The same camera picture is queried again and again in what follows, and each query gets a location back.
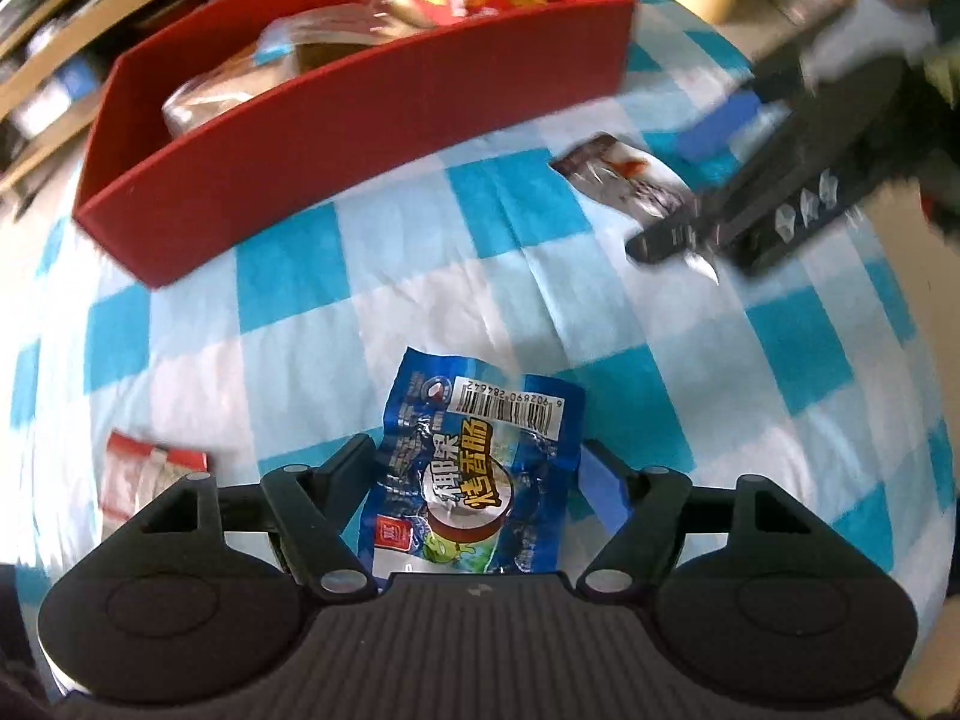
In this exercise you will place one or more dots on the milk cake bread pack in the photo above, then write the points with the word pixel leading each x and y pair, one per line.
pixel 235 82

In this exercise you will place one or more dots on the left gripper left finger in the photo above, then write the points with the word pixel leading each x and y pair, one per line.
pixel 310 506

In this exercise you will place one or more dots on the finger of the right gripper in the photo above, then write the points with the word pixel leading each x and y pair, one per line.
pixel 713 132
pixel 691 230

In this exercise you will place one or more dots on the red white long packet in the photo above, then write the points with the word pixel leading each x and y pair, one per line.
pixel 135 473

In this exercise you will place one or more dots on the round bun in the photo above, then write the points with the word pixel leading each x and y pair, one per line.
pixel 418 13

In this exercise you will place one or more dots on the white red small snack packet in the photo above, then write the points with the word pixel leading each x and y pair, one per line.
pixel 632 182

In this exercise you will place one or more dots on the red cardboard box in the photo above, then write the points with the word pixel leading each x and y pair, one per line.
pixel 160 205

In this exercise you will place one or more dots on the wooden TV stand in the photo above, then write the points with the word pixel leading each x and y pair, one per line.
pixel 91 22

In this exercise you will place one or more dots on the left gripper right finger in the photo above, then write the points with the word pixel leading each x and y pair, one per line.
pixel 641 511

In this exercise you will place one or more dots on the blue white checkered cloth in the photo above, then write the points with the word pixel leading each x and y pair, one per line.
pixel 283 347

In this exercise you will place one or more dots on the dark meat floss bread pack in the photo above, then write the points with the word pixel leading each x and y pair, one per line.
pixel 317 37

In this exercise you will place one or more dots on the blue sausage snack pack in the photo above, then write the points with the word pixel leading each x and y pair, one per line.
pixel 476 470

